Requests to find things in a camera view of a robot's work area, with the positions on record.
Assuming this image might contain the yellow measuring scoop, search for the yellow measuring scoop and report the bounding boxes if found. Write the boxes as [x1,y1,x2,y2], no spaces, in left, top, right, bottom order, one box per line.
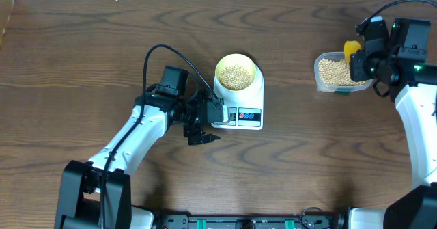
[343,40,362,64]

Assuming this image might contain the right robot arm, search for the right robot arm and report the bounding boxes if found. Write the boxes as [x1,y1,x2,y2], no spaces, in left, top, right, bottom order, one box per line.
[345,16,436,228]

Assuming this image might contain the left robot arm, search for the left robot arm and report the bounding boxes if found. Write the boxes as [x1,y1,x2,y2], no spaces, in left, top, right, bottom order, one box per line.
[54,83,229,228]

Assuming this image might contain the soybeans in yellow bowl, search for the soybeans in yellow bowl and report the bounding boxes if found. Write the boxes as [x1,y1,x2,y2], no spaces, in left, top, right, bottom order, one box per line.
[218,64,253,91]

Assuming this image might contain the white digital kitchen scale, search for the white digital kitchen scale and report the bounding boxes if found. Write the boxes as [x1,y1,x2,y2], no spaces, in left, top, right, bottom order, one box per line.
[211,65,264,130]

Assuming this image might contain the yellow plastic bowl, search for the yellow plastic bowl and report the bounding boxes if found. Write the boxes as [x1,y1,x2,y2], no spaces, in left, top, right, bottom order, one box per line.
[215,53,257,84]

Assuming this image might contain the clear plastic container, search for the clear plastic container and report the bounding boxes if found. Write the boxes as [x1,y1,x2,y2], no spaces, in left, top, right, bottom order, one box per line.
[314,52,372,93]

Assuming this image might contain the soybeans in container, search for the soybeans in container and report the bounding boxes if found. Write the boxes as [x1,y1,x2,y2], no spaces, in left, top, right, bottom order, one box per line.
[318,59,366,86]

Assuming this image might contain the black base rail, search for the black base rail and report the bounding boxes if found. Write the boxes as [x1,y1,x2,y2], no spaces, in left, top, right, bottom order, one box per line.
[151,212,348,229]

